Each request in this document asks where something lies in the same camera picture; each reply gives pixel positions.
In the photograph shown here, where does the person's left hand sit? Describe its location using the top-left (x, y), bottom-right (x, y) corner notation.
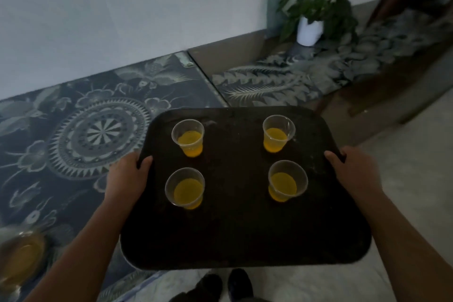
top-left (105, 152), bottom-right (153, 209)

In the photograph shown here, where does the person's right hand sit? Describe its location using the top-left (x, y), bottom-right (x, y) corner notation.
top-left (324, 146), bottom-right (383, 203)

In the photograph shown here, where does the black serving tray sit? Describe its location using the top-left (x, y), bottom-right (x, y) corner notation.
top-left (120, 106), bottom-right (372, 271)

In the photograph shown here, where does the person's left forearm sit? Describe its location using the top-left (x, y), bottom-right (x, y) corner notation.
top-left (24, 196), bottom-right (137, 302)

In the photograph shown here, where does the person's right forearm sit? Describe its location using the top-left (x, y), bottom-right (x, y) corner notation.
top-left (356, 189), bottom-right (453, 302)

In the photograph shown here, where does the clear plastic cup orange juice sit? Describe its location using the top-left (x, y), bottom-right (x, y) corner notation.
top-left (263, 115), bottom-right (296, 154)
top-left (165, 167), bottom-right (206, 210)
top-left (171, 119), bottom-right (205, 158)
top-left (268, 160), bottom-right (309, 203)

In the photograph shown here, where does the blue mandala patterned tablecloth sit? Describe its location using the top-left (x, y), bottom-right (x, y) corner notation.
top-left (0, 51), bottom-right (229, 302)

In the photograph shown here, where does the grey leaf patterned cloth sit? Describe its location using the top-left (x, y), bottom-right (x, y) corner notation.
top-left (212, 8), bottom-right (453, 108)

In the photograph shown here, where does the white plant pot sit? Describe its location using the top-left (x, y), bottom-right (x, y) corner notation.
top-left (297, 16), bottom-right (324, 47)

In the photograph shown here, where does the person's left shoe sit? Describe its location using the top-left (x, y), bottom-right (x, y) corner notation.
top-left (169, 273), bottom-right (223, 302)

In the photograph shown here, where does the person's shoe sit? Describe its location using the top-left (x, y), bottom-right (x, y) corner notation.
top-left (169, 273), bottom-right (223, 302)
top-left (228, 268), bottom-right (254, 302)

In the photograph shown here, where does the person's right shoe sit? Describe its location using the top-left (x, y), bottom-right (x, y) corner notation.
top-left (228, 268), bottom-right (254, 302)

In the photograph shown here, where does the green potted plant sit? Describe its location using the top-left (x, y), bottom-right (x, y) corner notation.
top-left (276, 0), bottom-right (359, 43)

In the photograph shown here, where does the glass juice jug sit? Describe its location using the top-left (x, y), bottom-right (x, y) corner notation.
top-left (0, 225), bottom-right (48, 295)

